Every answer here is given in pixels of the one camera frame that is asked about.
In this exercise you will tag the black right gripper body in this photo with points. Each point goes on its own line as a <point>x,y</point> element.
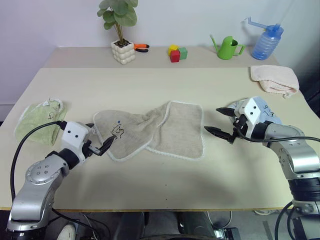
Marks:
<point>241,126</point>

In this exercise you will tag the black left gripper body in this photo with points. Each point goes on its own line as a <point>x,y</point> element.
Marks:
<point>93,150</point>

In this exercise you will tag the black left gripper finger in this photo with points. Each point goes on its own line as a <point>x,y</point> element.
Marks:
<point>107,143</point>
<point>90,125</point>

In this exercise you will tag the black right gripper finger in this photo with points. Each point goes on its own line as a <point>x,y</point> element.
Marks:
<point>220,133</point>
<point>225,111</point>

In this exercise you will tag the beige towel with white trim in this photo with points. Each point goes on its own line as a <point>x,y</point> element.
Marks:
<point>177,127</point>

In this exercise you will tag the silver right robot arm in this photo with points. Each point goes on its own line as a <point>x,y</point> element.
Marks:
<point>297,160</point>

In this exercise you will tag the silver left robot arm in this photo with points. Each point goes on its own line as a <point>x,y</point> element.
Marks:
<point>37,172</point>

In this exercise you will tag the light blue cloth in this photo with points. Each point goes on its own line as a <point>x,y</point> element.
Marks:
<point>269,110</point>

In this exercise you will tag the green cloth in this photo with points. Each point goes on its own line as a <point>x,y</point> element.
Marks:
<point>37,120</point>

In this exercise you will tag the pink cloth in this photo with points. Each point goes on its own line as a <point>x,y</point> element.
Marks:
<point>275,77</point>

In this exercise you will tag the green watering can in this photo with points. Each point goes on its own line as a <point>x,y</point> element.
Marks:
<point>226,48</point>

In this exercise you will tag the green toy block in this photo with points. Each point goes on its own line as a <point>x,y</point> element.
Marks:
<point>183,53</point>

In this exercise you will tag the red toy block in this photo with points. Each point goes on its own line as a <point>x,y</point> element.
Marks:
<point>175,56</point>

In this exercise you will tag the blue plastic spray bottle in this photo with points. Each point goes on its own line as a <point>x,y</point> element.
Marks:
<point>266,45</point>

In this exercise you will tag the white bubble plant pot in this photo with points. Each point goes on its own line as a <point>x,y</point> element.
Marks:
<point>123,53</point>

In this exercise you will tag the yellow toy block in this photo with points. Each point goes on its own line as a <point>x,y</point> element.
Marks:
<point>173,48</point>

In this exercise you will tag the white rounded shoe shape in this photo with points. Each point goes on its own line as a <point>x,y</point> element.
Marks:
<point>67,232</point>

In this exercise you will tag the dark rounded shape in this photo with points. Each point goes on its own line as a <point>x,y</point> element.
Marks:
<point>192,225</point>

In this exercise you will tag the green leafy plant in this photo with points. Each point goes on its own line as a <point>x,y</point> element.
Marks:
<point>120,13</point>

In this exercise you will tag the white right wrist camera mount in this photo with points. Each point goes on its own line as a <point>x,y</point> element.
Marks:
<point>252,112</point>

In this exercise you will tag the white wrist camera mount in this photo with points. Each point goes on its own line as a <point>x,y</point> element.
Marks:
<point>252,112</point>
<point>73,137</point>

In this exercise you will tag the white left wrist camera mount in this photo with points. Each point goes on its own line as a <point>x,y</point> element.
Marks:
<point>73,137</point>

